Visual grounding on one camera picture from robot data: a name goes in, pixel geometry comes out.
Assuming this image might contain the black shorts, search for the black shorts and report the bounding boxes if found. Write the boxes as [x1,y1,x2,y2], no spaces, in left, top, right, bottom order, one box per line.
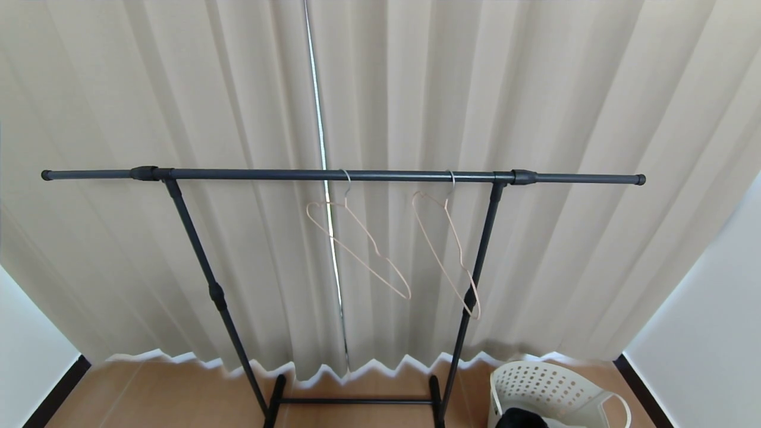
[496,408,551,428]

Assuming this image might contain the black clothes rack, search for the black clothes rack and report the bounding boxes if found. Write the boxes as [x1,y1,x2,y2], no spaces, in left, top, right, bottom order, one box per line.
[40,166,647,428]

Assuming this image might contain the beige curtain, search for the beige curtain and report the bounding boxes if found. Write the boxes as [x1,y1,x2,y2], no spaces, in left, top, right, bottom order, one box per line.
[0,0,761,381]

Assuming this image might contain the pink clothes hanger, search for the pink clothes hanger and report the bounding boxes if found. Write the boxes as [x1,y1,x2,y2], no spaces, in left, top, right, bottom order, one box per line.
[306,169,412,301]
[411,170,481,320]

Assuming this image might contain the white laundry basket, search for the white laundry basket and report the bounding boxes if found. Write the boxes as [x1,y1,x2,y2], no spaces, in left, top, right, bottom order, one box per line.
[489,360,632,428]

